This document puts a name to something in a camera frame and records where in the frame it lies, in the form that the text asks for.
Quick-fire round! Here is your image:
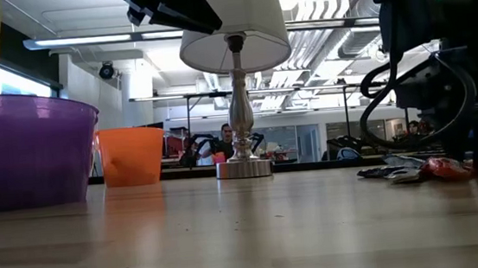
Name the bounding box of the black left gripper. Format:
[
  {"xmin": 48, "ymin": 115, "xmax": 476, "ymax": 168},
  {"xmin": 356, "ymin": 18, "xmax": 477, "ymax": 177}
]
[{"xmin": 120, "ymin": 0, "xmax": 223, "ymax": 41}]

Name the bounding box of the purple plastic bucket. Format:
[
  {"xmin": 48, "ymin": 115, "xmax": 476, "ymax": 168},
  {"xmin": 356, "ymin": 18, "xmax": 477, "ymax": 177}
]
[{"xmin": 0, "ymin": 84, "xmax": 108, "ymax": 212}]

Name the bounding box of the person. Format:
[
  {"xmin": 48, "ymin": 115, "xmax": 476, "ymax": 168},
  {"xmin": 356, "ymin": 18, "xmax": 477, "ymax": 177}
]
[
  {"xmin": 203, "ymin": 123, "xmax": 237, "ymax": 164},
  {"xmin": 406, "ymin": 118, "xmax": 423, "ymax": 137}
]

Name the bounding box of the white shade silver table lamp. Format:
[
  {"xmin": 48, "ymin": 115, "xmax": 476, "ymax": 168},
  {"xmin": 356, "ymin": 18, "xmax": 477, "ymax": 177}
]
[{"xmin": 174, "ymin": 0, "xmax": 304, "ymax": 184}]

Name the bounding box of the black ceiling spotlight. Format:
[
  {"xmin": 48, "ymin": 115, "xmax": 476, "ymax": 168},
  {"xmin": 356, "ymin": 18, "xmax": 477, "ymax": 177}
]
[{"xmin": 97, "ymin": 60, "xmax": 117, "ymax": 82}]

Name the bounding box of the orange pumpkin plastic bucket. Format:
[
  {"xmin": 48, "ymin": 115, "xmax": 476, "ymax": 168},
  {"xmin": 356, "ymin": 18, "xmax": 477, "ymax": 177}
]
[{"xmin": 95, "ymin": 124, "xmax": 169, "ymax": 189}]

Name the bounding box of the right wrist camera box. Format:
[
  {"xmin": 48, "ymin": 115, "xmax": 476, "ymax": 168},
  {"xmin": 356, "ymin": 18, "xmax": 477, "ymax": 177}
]
[{"xmin": 391, "ymin": 57, "xmax": 453, "ymax": 112}]

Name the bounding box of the silver ventilation duct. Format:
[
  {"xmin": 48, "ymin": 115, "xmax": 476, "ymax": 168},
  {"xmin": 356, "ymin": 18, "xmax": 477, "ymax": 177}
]
[{"xmin": 287, "ymin": 0, "xmax": 390, "ymax": 67}]

